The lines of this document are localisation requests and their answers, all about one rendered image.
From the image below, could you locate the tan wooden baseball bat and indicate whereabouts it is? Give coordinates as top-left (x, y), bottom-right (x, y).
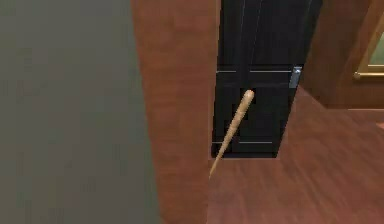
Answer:
top-left (208, 89), bottom-right (256, 180)

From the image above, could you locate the black room door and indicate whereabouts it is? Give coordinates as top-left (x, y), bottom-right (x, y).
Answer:
top-left (210, 0), bottom-right (324, 160)

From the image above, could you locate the gold framed wall picture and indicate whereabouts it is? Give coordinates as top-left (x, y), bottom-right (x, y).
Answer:
top-left (353, 12), bottom-right (384, 82)

